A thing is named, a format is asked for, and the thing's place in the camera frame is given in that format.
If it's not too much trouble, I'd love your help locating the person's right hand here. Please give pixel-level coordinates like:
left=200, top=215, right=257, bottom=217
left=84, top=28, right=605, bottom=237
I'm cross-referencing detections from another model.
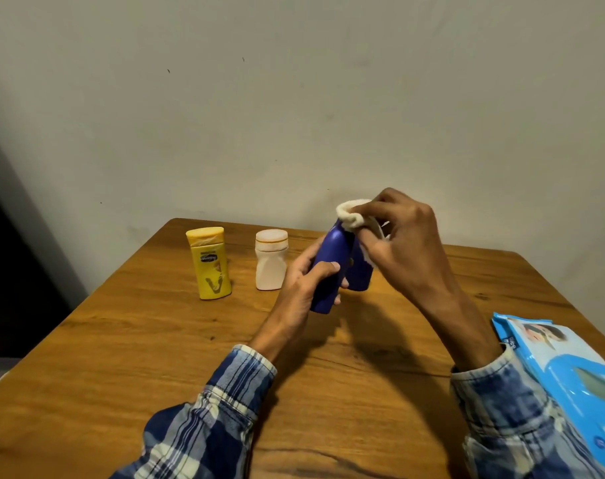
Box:
left=350, top=188, right=463, bottom=315

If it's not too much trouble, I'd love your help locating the person's left hand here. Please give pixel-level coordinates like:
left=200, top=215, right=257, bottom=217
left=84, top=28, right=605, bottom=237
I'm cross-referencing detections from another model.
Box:
left=262, top=236, right=351, bottom=347

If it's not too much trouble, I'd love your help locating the white bottle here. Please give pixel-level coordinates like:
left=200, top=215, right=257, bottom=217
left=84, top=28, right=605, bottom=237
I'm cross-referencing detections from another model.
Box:
left=254, top=228, right=290, bottom=292

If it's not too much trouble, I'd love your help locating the dark blue bottle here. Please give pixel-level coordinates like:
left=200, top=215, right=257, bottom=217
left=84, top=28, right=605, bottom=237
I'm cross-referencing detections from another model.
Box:
left=344, top=239, right=375, bottom=293
left=310, top=219, right=356, bottom=315

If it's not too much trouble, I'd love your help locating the white wet wipe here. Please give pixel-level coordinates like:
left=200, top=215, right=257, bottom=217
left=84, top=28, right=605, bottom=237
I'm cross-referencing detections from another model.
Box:
left=336, top=198, right=391, bottom=267

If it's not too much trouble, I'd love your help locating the yellow bottle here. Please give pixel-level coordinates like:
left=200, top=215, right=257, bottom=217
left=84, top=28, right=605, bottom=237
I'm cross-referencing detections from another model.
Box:
left=185, top=226, right=233, bottom=301

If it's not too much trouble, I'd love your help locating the blue wet wipes pack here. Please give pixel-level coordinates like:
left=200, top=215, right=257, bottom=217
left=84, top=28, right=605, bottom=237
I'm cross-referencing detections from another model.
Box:
left=491, top=312, right=605, bottom=477

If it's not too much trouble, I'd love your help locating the person's left forearm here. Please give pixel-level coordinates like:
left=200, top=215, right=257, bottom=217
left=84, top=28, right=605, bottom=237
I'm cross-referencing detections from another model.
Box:
left=110, top=319, right=303, bottom=479

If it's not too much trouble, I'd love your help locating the person's right forearm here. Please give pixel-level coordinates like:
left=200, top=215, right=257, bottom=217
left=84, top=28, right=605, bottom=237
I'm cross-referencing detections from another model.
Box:
left=421, top=289, right=605, bottom=479

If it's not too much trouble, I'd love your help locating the wooden table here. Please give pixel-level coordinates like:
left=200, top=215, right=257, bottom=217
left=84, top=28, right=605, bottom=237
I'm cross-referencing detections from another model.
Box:
left=0, top=218, right=605, bottom=479

